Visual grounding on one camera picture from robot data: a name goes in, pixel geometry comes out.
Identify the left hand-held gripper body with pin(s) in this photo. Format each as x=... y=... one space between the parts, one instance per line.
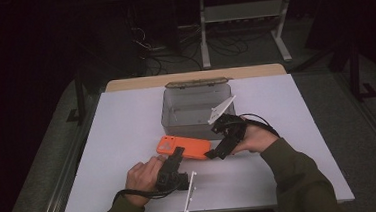
x=171 y=180

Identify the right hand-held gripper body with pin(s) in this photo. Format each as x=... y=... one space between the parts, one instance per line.
x=236 y=126

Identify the orange phone case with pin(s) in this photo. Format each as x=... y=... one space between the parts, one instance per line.
x=189 y=146

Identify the clear grey plastic box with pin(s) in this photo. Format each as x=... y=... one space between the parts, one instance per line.
x=189 y=109

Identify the person's right hand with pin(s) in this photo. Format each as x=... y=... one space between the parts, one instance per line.
x=255 y=139

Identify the person's left hand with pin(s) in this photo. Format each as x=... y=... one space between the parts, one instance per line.
x=142 y=177

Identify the wooden table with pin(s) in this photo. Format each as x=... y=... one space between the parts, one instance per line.
x=141 y=82

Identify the black metal stand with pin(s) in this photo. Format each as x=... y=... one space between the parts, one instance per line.
x=354 y=71
x=80 y=93

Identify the white metal frame desk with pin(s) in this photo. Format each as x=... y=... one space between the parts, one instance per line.
x=243 y=11

